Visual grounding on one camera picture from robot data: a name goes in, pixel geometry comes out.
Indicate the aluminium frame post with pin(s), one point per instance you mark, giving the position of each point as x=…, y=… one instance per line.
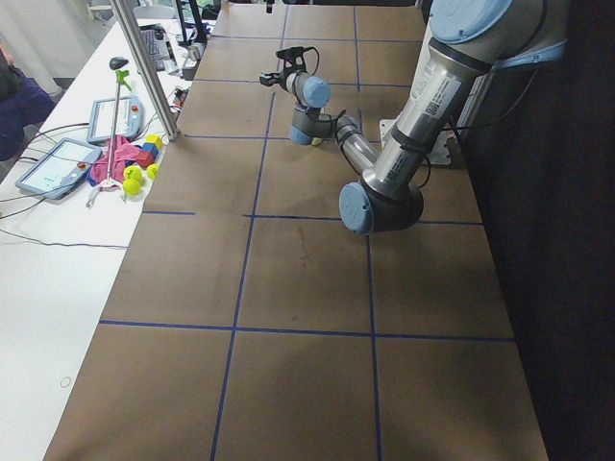
x=124, y=15

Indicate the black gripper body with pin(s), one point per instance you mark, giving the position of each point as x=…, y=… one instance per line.
x=282, y=80

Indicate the blue cube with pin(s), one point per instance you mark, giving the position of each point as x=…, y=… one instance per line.
x=149, y=149

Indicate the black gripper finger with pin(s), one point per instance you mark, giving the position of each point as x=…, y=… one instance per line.
x=269, y=79

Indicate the spare tennis ball three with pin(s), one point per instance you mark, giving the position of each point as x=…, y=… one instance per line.
x=152, y=171

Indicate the black keyboard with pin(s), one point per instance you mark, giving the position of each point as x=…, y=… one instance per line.
x=151, y=45

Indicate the pink cloth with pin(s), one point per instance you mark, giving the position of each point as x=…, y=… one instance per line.
x=124, y=154

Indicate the spare tennis ball two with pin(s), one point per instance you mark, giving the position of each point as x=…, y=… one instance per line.
x=133, y=172

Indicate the yellow cube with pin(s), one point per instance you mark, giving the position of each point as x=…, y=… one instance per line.
x=154, y=138

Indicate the near teach pendant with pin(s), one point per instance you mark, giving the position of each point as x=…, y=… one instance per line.
x=59, y=171

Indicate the red cube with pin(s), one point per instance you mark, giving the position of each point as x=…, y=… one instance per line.
x=144, y=159

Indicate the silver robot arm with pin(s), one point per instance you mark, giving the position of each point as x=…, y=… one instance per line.
x=466, y=39

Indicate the teach pendant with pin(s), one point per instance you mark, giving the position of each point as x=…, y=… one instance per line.
x=128, y=117
x=59, y=171

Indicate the far teach pendant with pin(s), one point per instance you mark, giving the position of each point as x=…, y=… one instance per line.
x=128, y=117

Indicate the grabber reacher tool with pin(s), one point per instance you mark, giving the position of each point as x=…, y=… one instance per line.
x=109, y=183

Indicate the spare tennis ball one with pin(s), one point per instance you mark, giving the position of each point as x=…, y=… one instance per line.
x=131, y=187

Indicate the black computer mouse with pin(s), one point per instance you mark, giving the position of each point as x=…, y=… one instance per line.
x=117, y=63

